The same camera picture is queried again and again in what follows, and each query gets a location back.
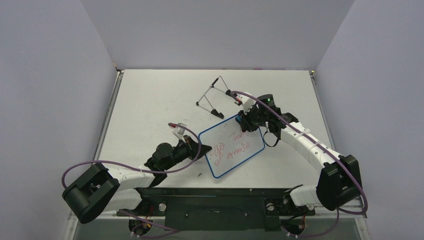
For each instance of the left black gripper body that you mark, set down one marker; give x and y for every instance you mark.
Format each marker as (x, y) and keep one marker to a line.
(184, 151)

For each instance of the blue framed whiteboard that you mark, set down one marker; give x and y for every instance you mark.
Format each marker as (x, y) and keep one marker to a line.
(231, 146)

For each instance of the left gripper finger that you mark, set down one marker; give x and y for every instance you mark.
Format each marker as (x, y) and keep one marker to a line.
(202, 150)
(193, 144)

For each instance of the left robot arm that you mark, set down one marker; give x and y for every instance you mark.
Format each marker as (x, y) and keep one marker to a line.
(100, 189)

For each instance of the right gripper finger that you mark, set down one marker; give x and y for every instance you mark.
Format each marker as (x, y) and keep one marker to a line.
(245, 125)
(244, 116)

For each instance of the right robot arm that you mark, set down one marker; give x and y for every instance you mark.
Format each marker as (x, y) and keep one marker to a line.
(339, 179)

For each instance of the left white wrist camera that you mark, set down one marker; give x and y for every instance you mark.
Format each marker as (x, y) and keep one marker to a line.
(178, 131)

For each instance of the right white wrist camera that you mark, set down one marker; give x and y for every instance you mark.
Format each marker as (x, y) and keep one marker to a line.
(246, 102)

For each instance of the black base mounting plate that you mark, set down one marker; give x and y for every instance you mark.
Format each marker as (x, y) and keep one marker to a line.
(218, 209)

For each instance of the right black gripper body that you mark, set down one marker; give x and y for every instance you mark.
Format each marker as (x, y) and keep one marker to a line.
(245, 122)

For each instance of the wire easel stand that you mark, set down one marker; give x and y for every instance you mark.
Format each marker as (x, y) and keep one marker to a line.
(214, 97)

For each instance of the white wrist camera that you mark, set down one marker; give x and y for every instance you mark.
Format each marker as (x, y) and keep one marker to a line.
(246, 102)
(178, 131)

